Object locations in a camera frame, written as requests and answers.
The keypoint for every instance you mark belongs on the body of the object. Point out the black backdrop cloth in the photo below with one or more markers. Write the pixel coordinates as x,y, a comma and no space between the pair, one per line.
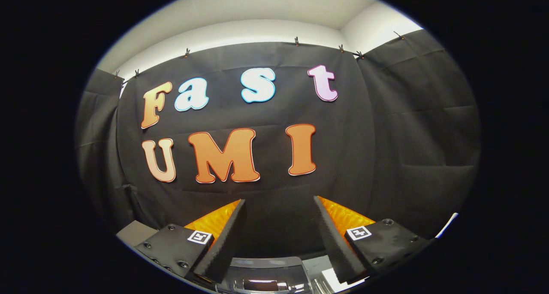
274,216

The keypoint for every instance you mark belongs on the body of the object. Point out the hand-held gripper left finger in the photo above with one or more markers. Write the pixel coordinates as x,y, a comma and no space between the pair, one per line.
223,251

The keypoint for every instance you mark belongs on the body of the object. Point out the grey washing machine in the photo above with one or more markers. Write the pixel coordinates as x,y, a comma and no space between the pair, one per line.
222,286

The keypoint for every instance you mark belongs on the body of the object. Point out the grey board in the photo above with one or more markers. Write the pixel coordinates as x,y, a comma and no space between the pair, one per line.
135,231

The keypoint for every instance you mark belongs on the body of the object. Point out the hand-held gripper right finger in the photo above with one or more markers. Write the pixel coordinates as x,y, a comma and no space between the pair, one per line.
336,251

